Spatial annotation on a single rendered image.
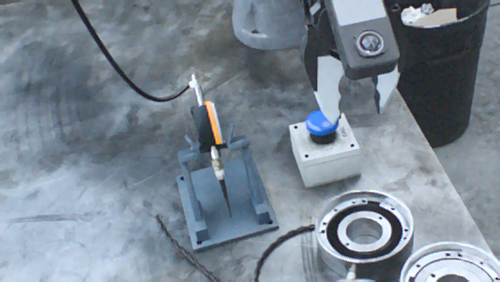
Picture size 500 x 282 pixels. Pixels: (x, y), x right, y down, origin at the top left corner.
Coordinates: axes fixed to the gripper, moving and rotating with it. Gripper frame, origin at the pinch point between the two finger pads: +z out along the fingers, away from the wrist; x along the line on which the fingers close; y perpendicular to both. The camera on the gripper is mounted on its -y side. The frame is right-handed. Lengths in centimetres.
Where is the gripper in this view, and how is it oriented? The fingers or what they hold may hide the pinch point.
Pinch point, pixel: (358, 111)
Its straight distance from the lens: 75.9
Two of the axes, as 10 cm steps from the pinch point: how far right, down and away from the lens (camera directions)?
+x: -9.7, 2.3, -1.1
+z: 1.1, 7.6, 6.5
